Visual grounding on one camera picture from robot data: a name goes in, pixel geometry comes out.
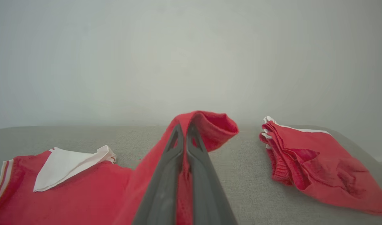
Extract red jersey with white collar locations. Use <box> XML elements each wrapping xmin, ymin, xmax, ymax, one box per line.
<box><xmin>0</xmin><ymin>110</ymin><xmax>240</xmax><ymax>225</ymax></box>

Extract grey fabric sofa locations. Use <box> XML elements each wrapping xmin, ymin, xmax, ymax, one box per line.
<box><xmin>0</xmin><ymin>125</ymin><xmax>382</xmax><ymax>225</ymax></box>

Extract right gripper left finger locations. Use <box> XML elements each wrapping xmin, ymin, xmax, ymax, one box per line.
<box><xmin>132</xmin><ymin>123</ymin><xmax>185</xmax><ymax>225</ymax></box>

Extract red shorts with white stripes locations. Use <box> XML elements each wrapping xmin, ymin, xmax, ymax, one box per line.
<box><xmin>259</xmin><ymin>116</ymin><xmax>382</xmax><ymax>215</ymax></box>

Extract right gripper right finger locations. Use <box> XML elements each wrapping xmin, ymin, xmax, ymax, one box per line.
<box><xmin>186</xmin><ymin>123</ymin><xmax>237</xmax><ymax>225</ymax></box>

